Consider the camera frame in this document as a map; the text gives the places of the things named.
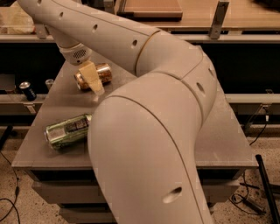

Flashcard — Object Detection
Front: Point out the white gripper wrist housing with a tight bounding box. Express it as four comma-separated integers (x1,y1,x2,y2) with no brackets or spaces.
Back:
59,43,105,96

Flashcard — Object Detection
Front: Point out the orange gold soda can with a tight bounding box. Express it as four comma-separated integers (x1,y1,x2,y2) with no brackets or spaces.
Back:
73,63,112,91

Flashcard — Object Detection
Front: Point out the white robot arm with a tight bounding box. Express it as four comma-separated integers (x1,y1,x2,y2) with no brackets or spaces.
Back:
18,0,217,224

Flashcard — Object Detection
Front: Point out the small silver can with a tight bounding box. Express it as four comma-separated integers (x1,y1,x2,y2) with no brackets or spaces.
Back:
45,79,54,90

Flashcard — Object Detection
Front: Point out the blue soda can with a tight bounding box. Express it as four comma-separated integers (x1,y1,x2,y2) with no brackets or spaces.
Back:
19,81,37,101

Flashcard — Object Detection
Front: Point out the green soda can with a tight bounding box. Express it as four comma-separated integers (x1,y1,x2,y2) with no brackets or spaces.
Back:
45,114,92,150

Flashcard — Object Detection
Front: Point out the grey drawer cabinet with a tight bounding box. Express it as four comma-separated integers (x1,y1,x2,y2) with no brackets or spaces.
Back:
12,64,256,211

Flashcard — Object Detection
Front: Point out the upper grey drawer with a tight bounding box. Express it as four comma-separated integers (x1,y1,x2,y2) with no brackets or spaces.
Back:
32,179,240,204

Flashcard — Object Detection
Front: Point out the grey drawer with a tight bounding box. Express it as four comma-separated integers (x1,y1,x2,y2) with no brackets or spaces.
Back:
32,179,240,204
58,206,215,224

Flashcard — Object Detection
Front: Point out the lower grey drawer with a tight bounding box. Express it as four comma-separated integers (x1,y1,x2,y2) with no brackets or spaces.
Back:
58,206,215,224

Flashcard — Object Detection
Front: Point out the black pole right floor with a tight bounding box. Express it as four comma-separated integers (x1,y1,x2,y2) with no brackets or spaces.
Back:
255,154,280,224

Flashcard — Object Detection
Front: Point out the left metal shelf bracket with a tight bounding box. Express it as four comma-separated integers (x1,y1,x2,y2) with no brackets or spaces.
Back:
35,24,48,39

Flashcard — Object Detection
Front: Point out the metal shelf bracket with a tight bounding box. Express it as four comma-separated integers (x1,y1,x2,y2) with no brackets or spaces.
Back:
208,0,229,39
103,0,115,14
35,24,48,39

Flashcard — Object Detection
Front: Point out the middle metal shelf bracket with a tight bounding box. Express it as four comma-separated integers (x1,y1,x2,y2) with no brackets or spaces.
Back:
103,0,115,14

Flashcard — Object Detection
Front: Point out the black cable left floor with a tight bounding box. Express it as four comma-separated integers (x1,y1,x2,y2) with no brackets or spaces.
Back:
0,151,22,224

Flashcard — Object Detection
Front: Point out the black cable floor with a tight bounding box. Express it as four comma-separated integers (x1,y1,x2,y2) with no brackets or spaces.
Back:
228,115,270,216
0,151,22,224

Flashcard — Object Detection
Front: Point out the right metal shelf bracket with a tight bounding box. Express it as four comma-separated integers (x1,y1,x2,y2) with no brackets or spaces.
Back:
208,0,229,39

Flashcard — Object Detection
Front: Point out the black cable right floor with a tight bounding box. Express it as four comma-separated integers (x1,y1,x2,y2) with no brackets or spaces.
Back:
228,115,270,216

